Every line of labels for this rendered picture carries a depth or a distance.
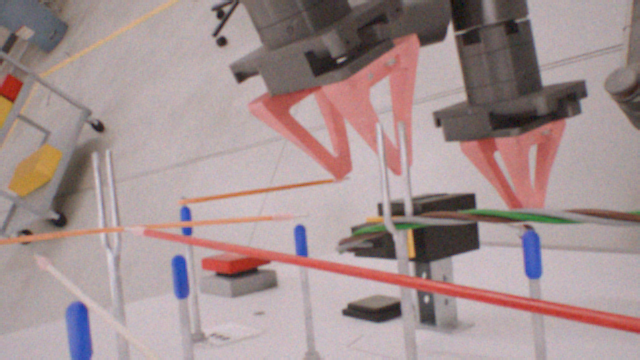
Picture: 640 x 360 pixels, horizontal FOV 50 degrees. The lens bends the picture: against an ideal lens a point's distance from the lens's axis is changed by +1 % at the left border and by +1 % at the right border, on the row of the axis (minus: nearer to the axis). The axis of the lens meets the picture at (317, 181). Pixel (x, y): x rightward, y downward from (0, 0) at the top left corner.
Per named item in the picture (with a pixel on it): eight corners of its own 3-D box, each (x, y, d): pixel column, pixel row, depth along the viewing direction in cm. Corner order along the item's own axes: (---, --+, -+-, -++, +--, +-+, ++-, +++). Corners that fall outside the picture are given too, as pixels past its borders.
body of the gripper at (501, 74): (545, 122, 47) (524, 16, 46) (433, 135, 55) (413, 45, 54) (592, 102, 51) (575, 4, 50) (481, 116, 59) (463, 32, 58)
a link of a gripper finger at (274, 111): (364, 200, 40) (296, 55, 37) (291, 202, 45) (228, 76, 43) (429, 145, 44) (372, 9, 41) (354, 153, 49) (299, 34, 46)
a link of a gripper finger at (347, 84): (398, 199, 38) (329, 45, 35) (317, 201, 43) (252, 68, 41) (463, 141, 42) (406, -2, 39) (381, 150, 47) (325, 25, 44)
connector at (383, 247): (433, 243, 45) (430, 214, 45) (385, 260, 42) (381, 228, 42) (399, 241, 47) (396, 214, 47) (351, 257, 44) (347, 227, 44)
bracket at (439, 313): (475, 325, 46) (468, 253, 46) (452, 334, 45) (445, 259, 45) (424, 316, 50) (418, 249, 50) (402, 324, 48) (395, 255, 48)
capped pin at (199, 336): (213, 338, 50) (198, 192, 49) (200, 344, 48) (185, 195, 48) (197, 337, 50) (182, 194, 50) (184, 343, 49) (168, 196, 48)
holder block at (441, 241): (481, 249, 47) (476, 192, 47) (426, 264, 44) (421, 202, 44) (435, 246, 51) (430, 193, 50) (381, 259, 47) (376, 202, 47)
